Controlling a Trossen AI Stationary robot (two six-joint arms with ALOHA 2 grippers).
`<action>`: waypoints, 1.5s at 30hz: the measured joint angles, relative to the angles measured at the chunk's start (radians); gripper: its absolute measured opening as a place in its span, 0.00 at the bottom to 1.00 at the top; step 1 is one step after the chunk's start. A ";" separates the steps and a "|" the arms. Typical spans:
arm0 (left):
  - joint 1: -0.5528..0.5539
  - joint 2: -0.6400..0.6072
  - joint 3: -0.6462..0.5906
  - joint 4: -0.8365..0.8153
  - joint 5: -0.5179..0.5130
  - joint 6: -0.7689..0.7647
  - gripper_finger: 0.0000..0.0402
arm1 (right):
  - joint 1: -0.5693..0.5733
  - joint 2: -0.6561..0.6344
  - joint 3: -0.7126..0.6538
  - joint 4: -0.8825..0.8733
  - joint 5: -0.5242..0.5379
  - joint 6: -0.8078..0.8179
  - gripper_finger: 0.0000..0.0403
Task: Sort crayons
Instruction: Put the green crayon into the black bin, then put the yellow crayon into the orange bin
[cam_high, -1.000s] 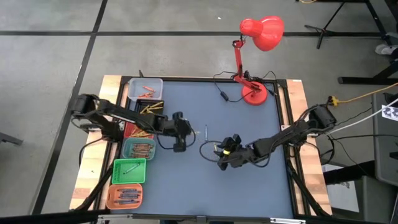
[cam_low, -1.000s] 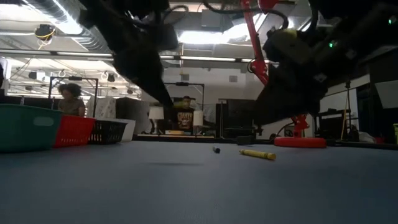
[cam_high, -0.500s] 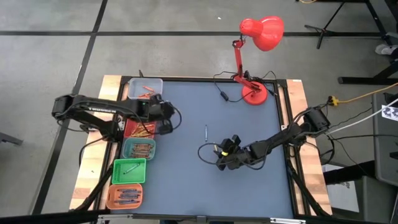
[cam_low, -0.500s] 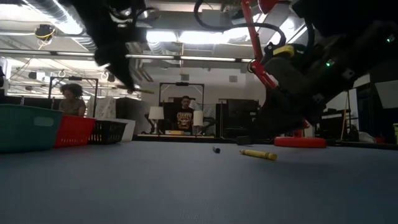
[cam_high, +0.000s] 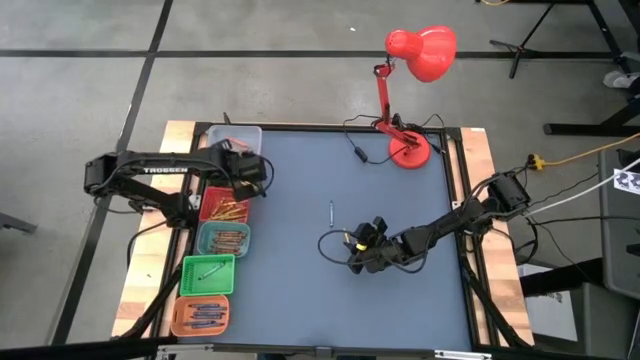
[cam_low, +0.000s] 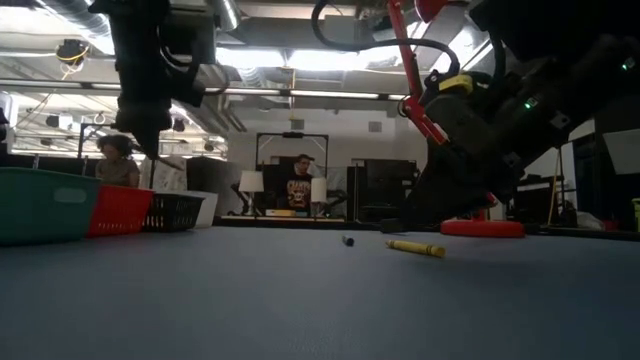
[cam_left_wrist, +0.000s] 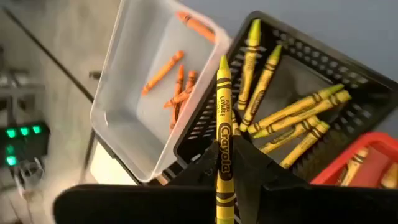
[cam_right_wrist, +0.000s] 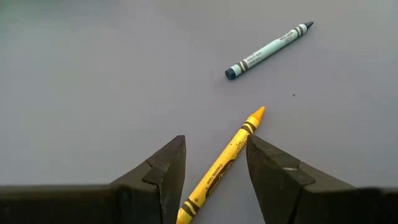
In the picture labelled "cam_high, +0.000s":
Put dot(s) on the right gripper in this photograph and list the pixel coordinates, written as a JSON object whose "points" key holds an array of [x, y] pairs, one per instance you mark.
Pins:
{"points": [[380, 250]]}

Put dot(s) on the black table frame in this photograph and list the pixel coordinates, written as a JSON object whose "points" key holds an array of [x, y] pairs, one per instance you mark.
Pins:
{"points": [[320, 127]]}

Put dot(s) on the grey furniture foot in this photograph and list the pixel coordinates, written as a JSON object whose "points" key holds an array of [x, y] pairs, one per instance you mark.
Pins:
{"points": [[15, 223]]}

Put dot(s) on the black-white marker tag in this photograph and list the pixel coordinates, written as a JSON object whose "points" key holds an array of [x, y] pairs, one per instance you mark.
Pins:
{"points": [[629, 181]]}

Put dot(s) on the red desk lamp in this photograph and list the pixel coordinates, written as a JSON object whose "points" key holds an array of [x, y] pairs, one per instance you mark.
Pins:
{"points": [[425, 52]]}

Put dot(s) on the light blue crayon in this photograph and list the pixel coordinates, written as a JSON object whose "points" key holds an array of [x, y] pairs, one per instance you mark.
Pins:
{"points": [[207, 316], [211, 271]]}

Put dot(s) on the dark crayon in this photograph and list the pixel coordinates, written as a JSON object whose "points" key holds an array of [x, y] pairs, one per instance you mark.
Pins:
{"points": [[214, 310], [205, 305]]}

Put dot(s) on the orange crayon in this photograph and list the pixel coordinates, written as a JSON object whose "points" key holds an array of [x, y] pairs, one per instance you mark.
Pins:
{"points": [[235, 204], [241, 143], [230, 217], [216, 204], [232, 212]]}

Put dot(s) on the aluminium table rail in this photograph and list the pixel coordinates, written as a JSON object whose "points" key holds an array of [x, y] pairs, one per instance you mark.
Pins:
{"points": [[460, 355]]}

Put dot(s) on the teal plastic bin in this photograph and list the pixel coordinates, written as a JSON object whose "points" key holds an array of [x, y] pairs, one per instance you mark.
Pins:
{"points": [[204, 240]]}

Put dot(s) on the orange plastic bin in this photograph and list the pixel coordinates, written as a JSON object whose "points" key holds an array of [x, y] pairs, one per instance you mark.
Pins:
{"points": [[180, 315]]}

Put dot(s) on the red plastic basket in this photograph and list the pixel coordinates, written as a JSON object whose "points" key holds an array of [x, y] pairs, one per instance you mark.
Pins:
{"points": [[206, 200]]}

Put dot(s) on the black stand base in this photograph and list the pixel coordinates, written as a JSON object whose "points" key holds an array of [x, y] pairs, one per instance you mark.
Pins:
{"points": [[570, 129]]}

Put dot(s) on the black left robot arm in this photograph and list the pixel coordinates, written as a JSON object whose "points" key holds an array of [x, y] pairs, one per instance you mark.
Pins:
{"points": [[165, 172]]}

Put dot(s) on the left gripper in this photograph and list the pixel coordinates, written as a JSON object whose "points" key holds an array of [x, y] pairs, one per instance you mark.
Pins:
{"points": [[245, 167]]}

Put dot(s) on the black tripod stand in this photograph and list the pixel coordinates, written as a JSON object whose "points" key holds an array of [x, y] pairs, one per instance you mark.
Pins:
{"points": [[520, 50]]}

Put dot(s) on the clear plastic bin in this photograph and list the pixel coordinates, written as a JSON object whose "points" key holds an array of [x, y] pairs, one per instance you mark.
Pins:
{"points": [[250, 132]]}

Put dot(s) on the grey cabinet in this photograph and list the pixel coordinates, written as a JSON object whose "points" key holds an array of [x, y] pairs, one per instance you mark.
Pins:
{"points": [[620, 240]]}

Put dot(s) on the person's shoe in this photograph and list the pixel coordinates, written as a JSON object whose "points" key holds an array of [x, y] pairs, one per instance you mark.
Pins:
{"points": [[620, 79]]}

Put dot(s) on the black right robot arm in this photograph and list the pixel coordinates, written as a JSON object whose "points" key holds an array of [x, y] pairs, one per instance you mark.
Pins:
{"points": [[465, 220]]}

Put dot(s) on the green plastic basket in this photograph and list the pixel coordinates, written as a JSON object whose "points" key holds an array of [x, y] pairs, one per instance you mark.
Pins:
{"points": [[192, 285]]}

